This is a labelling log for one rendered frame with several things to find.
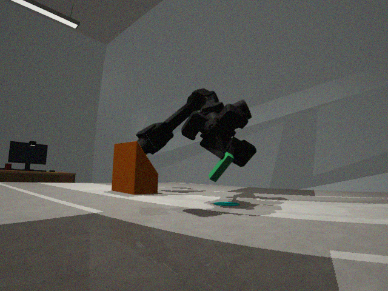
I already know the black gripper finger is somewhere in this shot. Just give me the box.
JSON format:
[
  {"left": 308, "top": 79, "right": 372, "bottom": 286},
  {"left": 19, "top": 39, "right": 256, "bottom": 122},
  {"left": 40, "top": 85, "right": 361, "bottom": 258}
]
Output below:
[
  {"left": 200, "top": 125, "right": 225, "bottom": 159},
  {"left": 224, "top": 137, "right": 242, "bottom": 155}
]

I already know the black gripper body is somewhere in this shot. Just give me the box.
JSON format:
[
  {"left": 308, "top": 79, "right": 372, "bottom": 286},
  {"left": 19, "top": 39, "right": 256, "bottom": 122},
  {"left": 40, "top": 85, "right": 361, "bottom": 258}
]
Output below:
[{"left": 181, "top": 110, "right": 256, "bottom": 167}]

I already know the green rectangular block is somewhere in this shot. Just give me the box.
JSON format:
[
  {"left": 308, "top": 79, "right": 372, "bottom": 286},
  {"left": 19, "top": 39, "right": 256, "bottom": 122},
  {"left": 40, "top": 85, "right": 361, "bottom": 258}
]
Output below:
[{"left": 209, "top": 152, "right": 234, "bottom": 182}]

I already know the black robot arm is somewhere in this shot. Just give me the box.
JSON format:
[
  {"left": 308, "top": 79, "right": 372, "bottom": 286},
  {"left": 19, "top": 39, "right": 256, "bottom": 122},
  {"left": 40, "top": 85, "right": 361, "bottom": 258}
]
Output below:
[{"left": 136, "top": 88, "right": 252, "bottom": 155}]

